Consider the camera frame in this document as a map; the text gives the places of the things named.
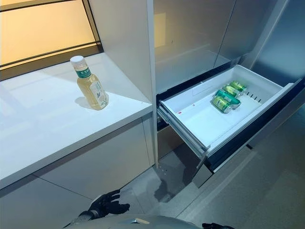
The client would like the silver robot torso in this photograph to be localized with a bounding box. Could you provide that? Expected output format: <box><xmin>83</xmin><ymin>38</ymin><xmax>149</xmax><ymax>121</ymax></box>
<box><xmin>69</xmin><ymin>214</ymin><xmax>202</xmax><ymax>229</ymax></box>

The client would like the yellow tea bottle green label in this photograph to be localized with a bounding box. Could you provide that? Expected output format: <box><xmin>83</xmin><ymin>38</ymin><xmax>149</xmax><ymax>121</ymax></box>
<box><xmin>70</xmin><ymin>56</ymin><xmax>110</xmax><ymax>111</ymax></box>

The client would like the black framed glowing wall panel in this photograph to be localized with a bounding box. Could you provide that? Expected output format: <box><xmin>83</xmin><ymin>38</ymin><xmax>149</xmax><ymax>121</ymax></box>
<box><xmin>0</xmin><ymin>0</ymin><xmax>105</xmax><ymax>70</ymax></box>

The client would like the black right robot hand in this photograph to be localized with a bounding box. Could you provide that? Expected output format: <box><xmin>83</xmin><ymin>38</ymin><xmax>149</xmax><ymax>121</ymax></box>
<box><xmin>202</xmin><ymin>222</ymin><xmax>235</xmax><ymax>229</ymax></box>

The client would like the stainless steel fridge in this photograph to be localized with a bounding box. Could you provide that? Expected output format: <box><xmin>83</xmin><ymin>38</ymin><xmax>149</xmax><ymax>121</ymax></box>
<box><xmin>146</xmin><ymin>0</ymin><xmax>305</xmax><ymax>189</ymax></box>

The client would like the white counter cabinet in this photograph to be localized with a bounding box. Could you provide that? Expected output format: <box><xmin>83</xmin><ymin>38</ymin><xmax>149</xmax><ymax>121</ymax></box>
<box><xmin>0</xmin><ymin>52</ymin><xmax>158</xmax><ymax>191</ymax></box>

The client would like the green drink can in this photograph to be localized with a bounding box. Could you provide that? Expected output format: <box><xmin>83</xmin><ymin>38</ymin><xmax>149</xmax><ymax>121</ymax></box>
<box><xmin>229</xmin><ymin>80</ymin><xmax>248</xmax><ymax>94</ymax></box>
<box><xmin>210</xmin><ymin>95</ymin><xmax>234</xmax><ymax>114</ymax></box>
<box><xmin>215</xmin><ymin>89</ymin><xmax>241</xmax><ymax>107</ymax></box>
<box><xmin>222</xmin><ymin>84</ymin><xmax>244</xmax><ymax>98</ymax></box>

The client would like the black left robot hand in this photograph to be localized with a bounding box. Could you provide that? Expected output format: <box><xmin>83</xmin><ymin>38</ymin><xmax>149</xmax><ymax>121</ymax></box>
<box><xmin>88</xmin><ymin>189</ymin><xmax>131</xmax><ymax>218</ymax></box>

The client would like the white fridge drawer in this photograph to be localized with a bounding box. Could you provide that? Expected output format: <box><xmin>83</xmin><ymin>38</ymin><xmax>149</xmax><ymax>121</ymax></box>
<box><xmin>157</xmin><ymin>64</ymin><xmax>305</xmax><ymax>173</ymax></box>

